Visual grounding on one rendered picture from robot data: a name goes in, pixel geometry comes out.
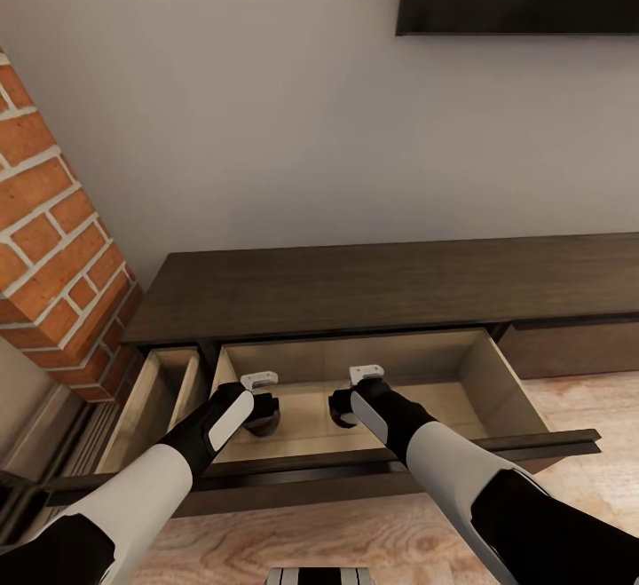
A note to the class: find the pillar candle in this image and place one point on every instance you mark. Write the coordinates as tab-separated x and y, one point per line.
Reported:
263	426
344	420

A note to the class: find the wood fireplace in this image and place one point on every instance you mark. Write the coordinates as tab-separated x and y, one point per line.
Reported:
47	430

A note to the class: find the cabinet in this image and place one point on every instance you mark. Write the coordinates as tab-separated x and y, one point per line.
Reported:
453	324

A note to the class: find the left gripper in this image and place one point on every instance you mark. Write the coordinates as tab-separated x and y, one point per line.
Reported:
265	406

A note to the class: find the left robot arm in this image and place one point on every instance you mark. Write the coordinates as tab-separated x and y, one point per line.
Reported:
101	539

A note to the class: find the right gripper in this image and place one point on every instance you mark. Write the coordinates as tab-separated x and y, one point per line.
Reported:
341	401

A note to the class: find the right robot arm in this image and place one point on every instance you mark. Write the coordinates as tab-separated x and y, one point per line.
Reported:
512	522

